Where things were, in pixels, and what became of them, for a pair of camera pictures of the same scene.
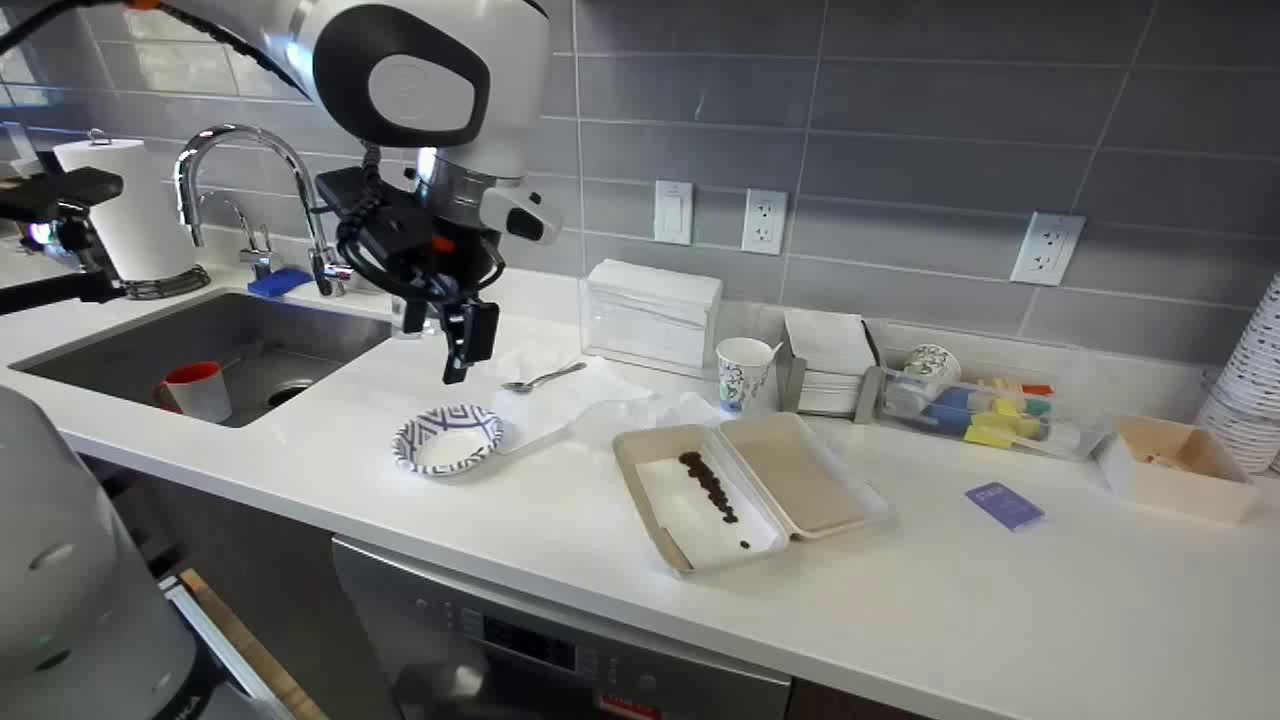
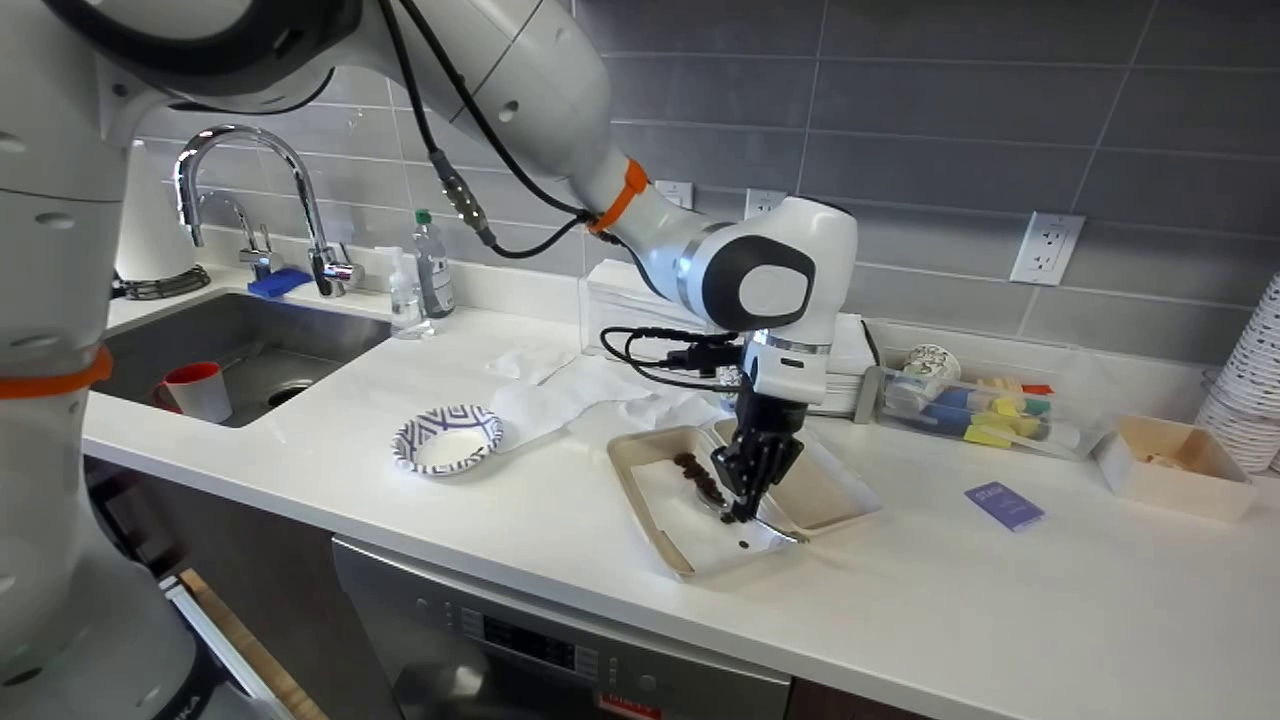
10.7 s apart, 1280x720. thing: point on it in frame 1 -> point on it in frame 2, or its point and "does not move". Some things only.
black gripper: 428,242 -> 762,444
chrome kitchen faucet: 186,213 does not move
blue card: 1003,506 does not move
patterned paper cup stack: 1241,403 does not move
